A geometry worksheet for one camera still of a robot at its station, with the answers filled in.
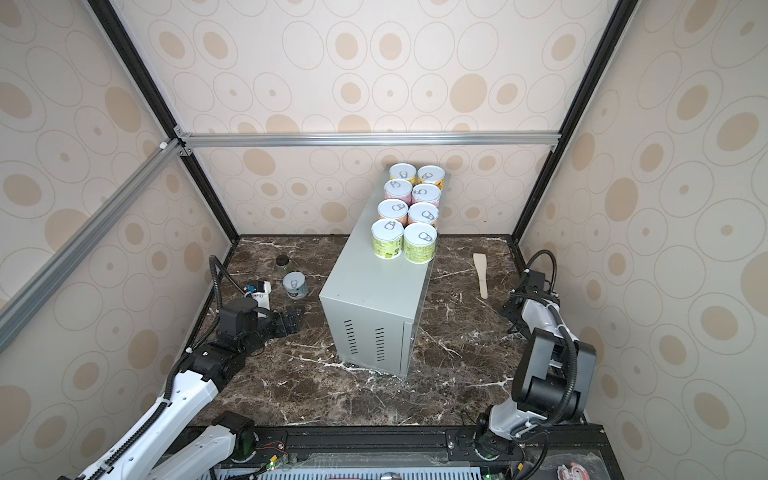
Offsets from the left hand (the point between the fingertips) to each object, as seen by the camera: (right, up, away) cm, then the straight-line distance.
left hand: (297, 306), depth 78 cm
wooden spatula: (+59, +11, +35) cm, 70 cm away
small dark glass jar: (-12, +13, +23) cm, 29 cm away
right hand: (+65, -6, +12) cm, 67 cm away
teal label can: (-7, +4, +20) cm, 21 cm away
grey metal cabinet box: (+21, +2, -18) cm, 27 cm away
